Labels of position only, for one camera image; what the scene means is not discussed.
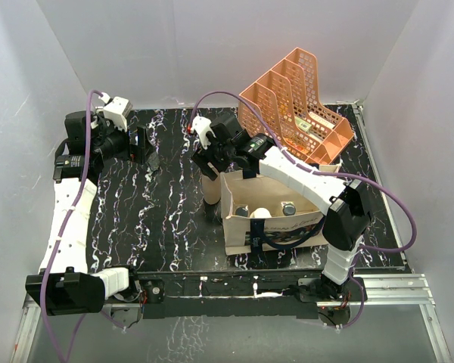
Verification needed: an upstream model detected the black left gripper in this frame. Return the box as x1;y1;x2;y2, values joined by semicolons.
92;114;154;164

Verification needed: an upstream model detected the beige pump bottle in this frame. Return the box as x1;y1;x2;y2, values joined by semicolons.
201;173;221;205

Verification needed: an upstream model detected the small clear square bottle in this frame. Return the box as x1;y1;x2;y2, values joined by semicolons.
235;204;250;218

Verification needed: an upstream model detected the cream canvas tote bag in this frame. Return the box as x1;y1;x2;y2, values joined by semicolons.
219;171;323;256

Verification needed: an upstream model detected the cream round cap bottle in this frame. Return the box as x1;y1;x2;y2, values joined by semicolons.
250;207;272;219

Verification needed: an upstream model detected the large clear square bottle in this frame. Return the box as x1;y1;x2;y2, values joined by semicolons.
280;201;297;216

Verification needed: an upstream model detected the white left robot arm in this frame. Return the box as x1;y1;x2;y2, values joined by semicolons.
25;110;155;316

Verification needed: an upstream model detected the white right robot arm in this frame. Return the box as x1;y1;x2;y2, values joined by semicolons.
190;116;372;300

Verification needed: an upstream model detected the peach plastic file organizer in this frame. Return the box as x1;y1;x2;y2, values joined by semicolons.
238;48;354;165

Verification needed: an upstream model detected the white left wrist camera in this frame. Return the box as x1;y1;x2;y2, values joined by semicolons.
102;96;132;132

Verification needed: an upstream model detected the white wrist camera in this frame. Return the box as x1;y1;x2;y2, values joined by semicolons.
187;116;213;150
102;96;132;132

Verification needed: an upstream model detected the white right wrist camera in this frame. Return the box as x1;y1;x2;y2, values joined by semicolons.
187;116;213;150

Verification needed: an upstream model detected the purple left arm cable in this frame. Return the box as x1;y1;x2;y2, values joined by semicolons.
39;88;110;362

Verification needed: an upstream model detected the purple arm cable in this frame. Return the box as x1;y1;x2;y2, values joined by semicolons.
39;88;110;362
191;90;418;329

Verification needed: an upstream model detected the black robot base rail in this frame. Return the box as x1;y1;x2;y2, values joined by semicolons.
98;270;368;321

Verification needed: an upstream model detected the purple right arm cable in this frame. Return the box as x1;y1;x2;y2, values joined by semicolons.
191;90;418;329

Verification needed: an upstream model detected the aluminium table frame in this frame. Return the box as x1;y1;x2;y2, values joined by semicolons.
11;100;453;363

